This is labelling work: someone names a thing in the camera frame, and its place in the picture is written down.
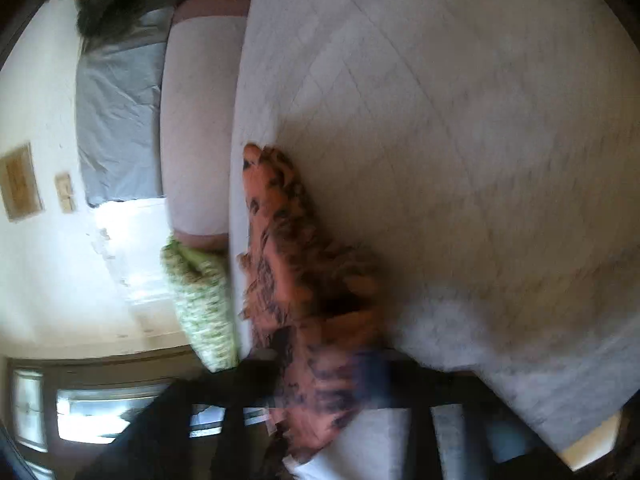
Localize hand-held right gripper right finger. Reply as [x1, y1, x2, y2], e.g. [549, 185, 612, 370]
[350, 349, 581, 480]

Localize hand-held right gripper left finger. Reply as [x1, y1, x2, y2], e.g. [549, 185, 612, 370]
[75, 329, 294, 480]

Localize orange black floral blouse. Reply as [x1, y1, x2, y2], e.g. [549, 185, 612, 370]
[236, 143, 397, 467]

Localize green checkered pillow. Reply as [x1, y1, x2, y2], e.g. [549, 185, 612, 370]
[160, 234, 240, 374]

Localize bed with pale quilted sheet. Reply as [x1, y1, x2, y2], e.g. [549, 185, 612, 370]
[228, 0, 640, 471]

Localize pink bolster cushion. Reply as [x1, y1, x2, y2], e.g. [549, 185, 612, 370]
[159, 0, 253, 252]

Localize grey blue pillow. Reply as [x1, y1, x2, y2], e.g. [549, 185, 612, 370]
[75, 8, 173, 207]

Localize dark fuzzy cloth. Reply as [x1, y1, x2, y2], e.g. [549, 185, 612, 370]
[75, 0, 177, 52]

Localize small wall switch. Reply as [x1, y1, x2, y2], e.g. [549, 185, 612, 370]
[54, 172, 77, 214]

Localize wooden wall frame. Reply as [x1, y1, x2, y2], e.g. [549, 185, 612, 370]
[0, 142, 47, 222]

